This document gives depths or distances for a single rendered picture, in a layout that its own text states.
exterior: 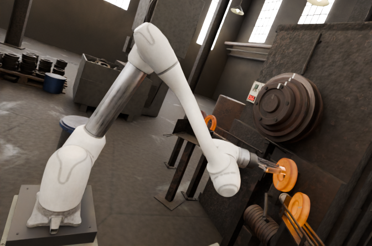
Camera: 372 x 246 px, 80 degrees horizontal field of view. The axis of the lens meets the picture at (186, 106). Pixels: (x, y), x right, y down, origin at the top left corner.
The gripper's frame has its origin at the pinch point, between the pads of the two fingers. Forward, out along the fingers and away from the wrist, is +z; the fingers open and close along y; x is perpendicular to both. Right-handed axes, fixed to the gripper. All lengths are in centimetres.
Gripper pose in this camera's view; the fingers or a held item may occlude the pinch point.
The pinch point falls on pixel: (285, 171)
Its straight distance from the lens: 120.4
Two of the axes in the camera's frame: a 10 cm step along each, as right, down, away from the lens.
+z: 9.5, 3.0, 0.8
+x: 3.1, -9.4, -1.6
